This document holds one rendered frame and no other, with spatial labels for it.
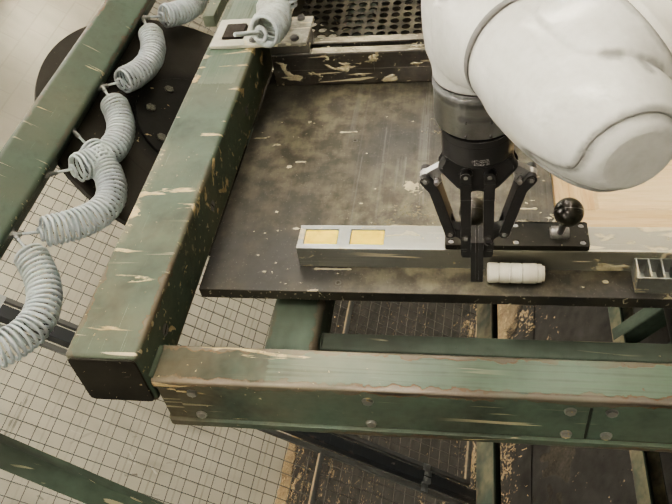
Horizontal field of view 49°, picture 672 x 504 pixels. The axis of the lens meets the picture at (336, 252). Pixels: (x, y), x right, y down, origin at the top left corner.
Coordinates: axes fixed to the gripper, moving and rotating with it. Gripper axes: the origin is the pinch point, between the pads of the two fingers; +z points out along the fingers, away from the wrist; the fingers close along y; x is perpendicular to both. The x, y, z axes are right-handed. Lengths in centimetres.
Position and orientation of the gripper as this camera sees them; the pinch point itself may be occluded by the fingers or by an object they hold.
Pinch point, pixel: (476, 254)
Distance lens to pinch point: 92.4
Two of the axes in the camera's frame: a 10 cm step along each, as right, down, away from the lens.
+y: 9.8, 0.0, -1.8
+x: 1.3, -7.2, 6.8
